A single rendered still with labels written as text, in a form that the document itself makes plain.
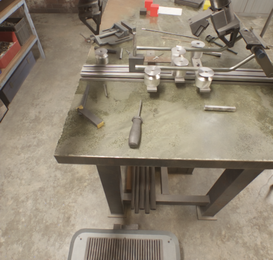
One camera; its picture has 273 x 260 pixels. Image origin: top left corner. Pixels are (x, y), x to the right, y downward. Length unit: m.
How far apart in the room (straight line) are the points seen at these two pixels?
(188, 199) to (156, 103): 0.71
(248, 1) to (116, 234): 3.88
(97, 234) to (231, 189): 0.67
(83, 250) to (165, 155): 0.71
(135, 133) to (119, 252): 0.68
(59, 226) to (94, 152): 0.95
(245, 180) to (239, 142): 0.38
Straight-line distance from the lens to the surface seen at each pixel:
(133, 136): 0.51
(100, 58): 0.80
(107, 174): 0.84
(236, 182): 0.97
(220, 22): 0.71
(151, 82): 0.62
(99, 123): 0.57
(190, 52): 0.80
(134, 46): 0.67
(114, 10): 1.32
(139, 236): 1.08
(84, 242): 1.10
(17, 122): 2.03
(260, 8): 4.30
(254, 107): 0.74
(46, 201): 1.51
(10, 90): 2.26
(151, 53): 0.79
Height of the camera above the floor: 1.32
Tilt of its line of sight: 50 degrees down
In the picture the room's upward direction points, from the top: 1 degrees clockwise
